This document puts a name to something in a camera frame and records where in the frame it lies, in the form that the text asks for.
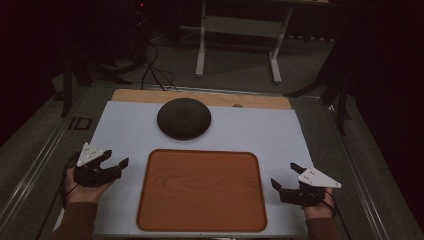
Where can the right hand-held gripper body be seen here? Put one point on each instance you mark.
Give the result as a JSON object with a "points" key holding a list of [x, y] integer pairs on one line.
{"points": [[305, 195]]}

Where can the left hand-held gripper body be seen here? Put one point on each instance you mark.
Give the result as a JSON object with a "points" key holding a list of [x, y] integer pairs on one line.
{"points": [[88, 175]]}

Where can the person's left hand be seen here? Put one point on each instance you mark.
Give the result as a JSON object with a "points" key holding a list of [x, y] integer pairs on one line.
{"points": [[83, 194]]}

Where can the person's right hand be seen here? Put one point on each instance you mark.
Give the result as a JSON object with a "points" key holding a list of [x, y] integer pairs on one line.
{"points": [[320, 210]]}

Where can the black floor socket plate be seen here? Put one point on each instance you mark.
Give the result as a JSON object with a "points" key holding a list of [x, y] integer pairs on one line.
{"points": [[80, 123]]}

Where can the white table mat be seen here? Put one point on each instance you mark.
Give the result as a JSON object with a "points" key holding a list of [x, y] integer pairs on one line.
{"points": [[266, 133]]}

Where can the brown wooden tray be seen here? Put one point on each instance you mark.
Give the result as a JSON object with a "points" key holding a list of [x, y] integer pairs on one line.
{"points": [[201, 191]]}

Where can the black metal stand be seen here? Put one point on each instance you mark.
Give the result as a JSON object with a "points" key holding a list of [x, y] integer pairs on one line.
{"points": [[68, 90], [340, 90]]}

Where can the small round table knob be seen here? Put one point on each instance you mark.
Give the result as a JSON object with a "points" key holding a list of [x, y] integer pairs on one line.
{"points": [[237, 105]]}

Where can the white metal desk frame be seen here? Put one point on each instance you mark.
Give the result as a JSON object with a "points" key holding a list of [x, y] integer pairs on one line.
{"points": [[243, 26]]}

